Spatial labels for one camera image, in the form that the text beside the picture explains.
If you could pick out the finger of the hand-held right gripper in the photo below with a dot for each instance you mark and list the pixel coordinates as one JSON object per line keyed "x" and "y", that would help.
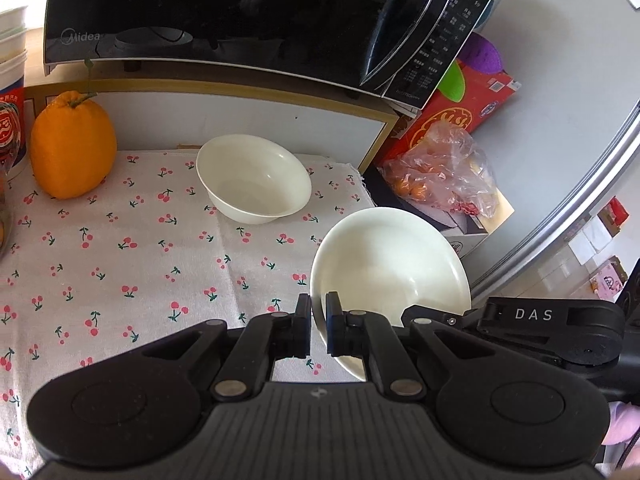
{"x": 425, "y": 312}

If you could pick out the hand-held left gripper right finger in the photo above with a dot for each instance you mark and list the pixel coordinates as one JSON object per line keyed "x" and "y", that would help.
{"x": 334, "y": 325}

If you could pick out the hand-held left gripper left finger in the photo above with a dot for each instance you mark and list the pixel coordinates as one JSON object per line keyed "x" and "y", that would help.
{"x": 303, "y": 325}

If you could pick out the white bowl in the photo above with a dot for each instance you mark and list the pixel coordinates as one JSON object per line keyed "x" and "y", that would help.
{"x": 250, "y": 180}
{"x": 390, "y": 260}

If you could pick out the person's right forearm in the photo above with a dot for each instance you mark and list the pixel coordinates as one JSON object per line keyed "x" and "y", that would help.
{"x": 622, "y": 425}

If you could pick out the pink fridge sticker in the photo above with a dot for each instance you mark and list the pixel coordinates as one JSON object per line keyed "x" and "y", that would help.
{"x": 607, "y": 276}

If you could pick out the white cardboard box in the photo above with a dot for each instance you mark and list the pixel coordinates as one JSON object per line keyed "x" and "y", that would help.
{"x": 470, "y": 245}

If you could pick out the red fridge magnet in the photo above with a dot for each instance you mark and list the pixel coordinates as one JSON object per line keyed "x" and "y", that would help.
{"x": 614, "y": 214}

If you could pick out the clear plastic bag of fruit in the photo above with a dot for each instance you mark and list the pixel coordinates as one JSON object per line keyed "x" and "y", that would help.
{"x": 440, "y": 170}

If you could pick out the cherry print tablecloth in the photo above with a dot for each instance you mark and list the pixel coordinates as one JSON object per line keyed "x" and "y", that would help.
{"x": 125, "y": 260}

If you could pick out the red printed cardboard box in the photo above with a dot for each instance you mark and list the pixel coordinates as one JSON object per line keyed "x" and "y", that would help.
{"x": 450, "y": 115}

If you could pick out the silver refrigerator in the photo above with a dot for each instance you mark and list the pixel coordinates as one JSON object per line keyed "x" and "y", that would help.
{"x": 575, "y": 135}

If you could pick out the white wood-edged stand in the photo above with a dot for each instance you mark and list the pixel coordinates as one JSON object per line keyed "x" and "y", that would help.
{"x": 250, "y": 110}

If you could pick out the green plastic item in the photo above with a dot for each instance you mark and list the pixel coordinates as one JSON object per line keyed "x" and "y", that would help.
{"x": 450, "y": 82}

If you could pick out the large orange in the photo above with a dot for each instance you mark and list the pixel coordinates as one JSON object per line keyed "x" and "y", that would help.
{"x": 70, "y": 145}

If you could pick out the black microwave oven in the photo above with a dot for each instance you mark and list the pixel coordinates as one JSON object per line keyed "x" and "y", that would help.
{"x": 225, "y": 5}

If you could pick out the stack of white paper tubs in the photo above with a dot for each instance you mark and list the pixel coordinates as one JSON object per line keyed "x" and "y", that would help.
{"x": 11, "y": 50}

